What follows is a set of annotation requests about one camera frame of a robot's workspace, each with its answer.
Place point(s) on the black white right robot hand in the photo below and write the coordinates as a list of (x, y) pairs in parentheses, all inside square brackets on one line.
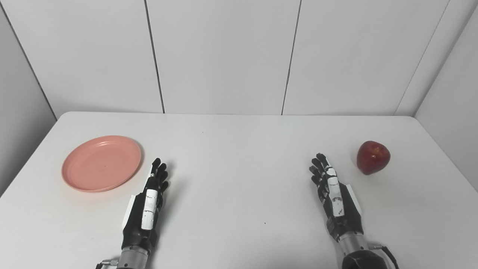
[(341, 209)]

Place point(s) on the pink round plate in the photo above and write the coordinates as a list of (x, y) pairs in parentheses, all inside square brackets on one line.
[(101, 163)]

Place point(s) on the red apple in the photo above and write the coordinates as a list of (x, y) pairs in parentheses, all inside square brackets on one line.
[(373, 157)]

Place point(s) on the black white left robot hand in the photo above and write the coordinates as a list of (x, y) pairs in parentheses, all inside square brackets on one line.
[(143, 220)]

